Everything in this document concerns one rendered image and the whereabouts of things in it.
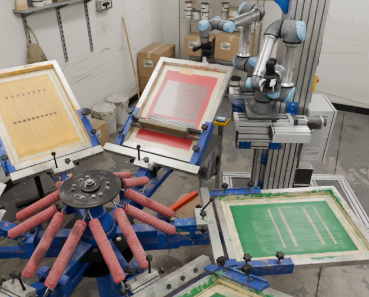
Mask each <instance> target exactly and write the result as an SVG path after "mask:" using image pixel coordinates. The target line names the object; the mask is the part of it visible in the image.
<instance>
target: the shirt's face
mask: <svg viewBox="0 0 369 297"><path fill-rule="evenodd" d="M220 137H221V136H220V135H216V134H211V137H210V140H209V142H208V145H207V148H206V150H205V153H204V155H203V157H202V160H201V163H202V161H203V160H204V159H205V158H206V156H207V155H208V153H209V152H210V151H211V149H212V148H213V147H214V146H215V144H216V143H217V141H218V140H219V139H220ZM201 163H200V164H201Z"/></svg>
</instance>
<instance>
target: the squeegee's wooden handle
mask: <svg viewBox="0 0 369 297"><path fill-rule="evenodd" d="M138 122H139V123H140V125H143V126H144V127H148V128H152V129H156V130H161V131H165V132H169V133H173V134H178V135H182V136H183V135H188V136H189V135H190V132H189V131H188V129H187V128H183V127H178V126H173V125H170V124H165V123H160V122H156V121H151V120H146V119H143V118H139V120H138Z"/></svg>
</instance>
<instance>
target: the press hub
mask: <svg viewBox="0 0 369 297"><path fill-rule="evenodd" d="M121 186H122V184H121V180H120V178H119V177H118V176H117V175H116V174H114V173H112V172H110V171H106V170H88V171H83V172H80V173H77V174H75V175H73V176H71V177H70V178H68V179H67V180H65V181H64V182H63V184H62V185H61V187H60V188H59V198H60V199H61V201H62V202H63V203H64V204H65V205H67V206H69V207H73V208H76V209H85V211H84V215H85V214H86V212H87V209H90V210H89V212H90V214H91V216H92V218H93V219H98V220H99V222H100V224H101V226H102V228H103V230H104V232H105V234H106V236H107V238H108V240H110V239H111V240H112V241H113V243H114V244H115V246H116V247H117V249H118V250H119V251H120V253H121V255H122V256H123V257H124V259H125V260H126V261H127V263H130V261H131V260H132V258H133V257H134V255H133V253H132V251H131V249H130V247H129V245H128V243H127V241H126V239H125V237H124V235H123V234H121V235H116V231H117V226H119V224H118V222H117V220H115V219H114V218H113V217H112V216H111V215H110V214H109V212H110V211H111V210H112V209H113V208H111V207H104V206H103V205H104V204H107V203H108V202H110V201H111V200H113V199H114V198H116V197H117V195H118V194H119V192H120V191H121ZM126 216H127V218H128V220H129V222H130V224H131V225H134V224H135V223H134V221H133V219H132V217H131V216H128V215H127V214H126ZM77 220H83V218H82V216H81V214H79V215H77V216H75V217H74V218H73V219H72V220H70V221H69V222H68V223H67V225H66V226H65V227H64V229H73V227H74V225H75V223H76V221H77ZM90 220H91V218H90V216H89V214H87V216H86V218H85V220H84V221H85V222H86V224H87V226H86V228H85V230H84V232H83V234H82V236H81V238H80V240H79V242H78V244H77V246H78V245H79V244H80V243H81V242H82V241H84V242H86V243H89V244H92V246H91V247H90V248H89V250H88V251H87V252H86V253H85V254H84V255H83V257H82V258H80V260H79V261H80V262H85V263H91V264H90V266H89V267H88V268H87V269H86V271H85V272H84V273H83V276H84V277H88V278H96V281H97V287H98V292H99V297H121V294H119V295H115V294H114V293H113V291H112V289H111V283H110V279H109V274H110V271H109V269H108V267H107V264H106V263H105V260H104V257H103V255H102V253H101V251H100V249H99V247H98V245H97V243H96V240H95V238H94V236H93V234H92V232H91V230H90V228H89V225H88V223H89V221H90ZM77 246H76V248H77ZM76 248H75V249H76Z"/></svg>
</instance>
